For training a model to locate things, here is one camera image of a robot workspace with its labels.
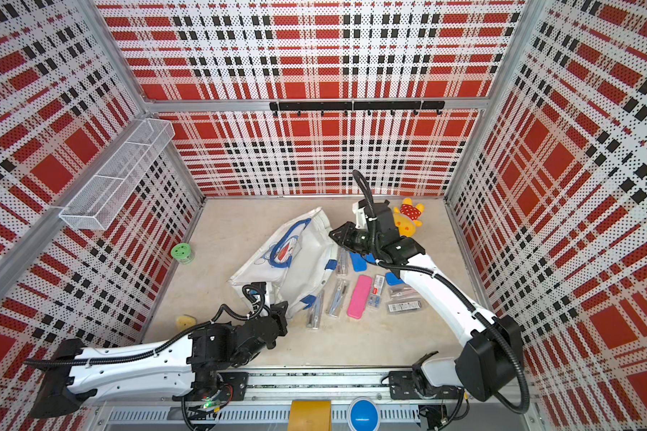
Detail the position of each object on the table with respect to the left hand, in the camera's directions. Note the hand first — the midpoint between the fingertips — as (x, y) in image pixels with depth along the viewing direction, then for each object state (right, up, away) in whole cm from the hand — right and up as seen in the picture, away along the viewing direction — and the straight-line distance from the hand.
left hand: (292, 304), depth 76 cm
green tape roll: (-45, +12, +22) cm, 51 cm away
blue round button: (+20, -27, -7) cm, 34 cm away
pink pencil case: (+21, -2, +16) cm, 26 cm away
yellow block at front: (+5, -30, -3) cm, 30 cm away
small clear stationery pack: (+26, -3, +14) cm, 29 cm away
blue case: (+21, +8, +22) cm, 31 cm away
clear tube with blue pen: (+13, -1, +15) cm, 20 cm away
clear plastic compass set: (+36, 0, +16) cm, 39 cm away
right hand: (+12, +20, 0) cm, 23 cm away
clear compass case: (+6, -6, +11) cm, 14 cm away
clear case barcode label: (+35, -4, +12) cm, 37 cm away
